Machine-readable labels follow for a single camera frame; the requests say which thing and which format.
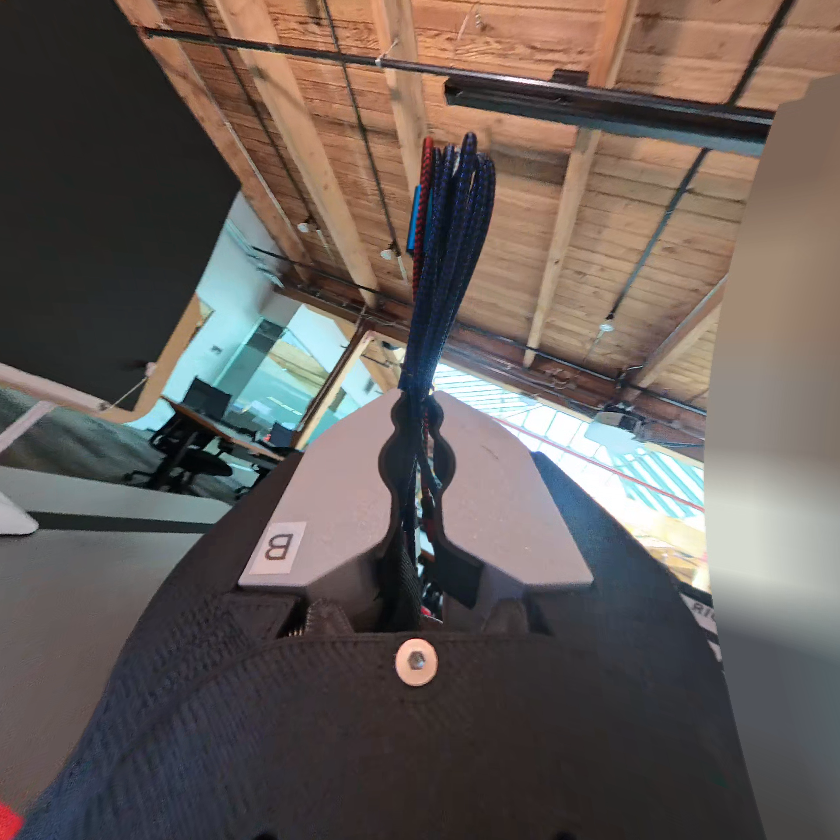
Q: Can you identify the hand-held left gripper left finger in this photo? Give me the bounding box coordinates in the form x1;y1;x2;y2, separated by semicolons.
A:
238;389;421;634

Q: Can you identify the wooden office desk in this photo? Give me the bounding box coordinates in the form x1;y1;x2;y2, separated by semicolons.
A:
157;394;299;490

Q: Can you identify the black office chair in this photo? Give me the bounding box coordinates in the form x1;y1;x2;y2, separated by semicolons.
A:
125;427;234;493

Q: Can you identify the blue braided usb cable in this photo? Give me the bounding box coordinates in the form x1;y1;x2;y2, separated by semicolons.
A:
397;131;497;595

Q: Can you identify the white ceiling device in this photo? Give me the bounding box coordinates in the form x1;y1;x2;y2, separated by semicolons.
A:
584;406;651;454

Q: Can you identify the black panel with wooden rim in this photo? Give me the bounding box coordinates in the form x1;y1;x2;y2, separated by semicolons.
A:
0;0;242;424

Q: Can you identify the black ceiling light rail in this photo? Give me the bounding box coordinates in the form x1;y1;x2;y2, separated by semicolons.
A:
141;26;777;142

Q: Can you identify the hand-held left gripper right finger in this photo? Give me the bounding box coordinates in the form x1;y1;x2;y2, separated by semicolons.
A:
430;390;595;631

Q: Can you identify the white panel stand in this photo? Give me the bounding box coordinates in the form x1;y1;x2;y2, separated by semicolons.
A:
0;361;109;536

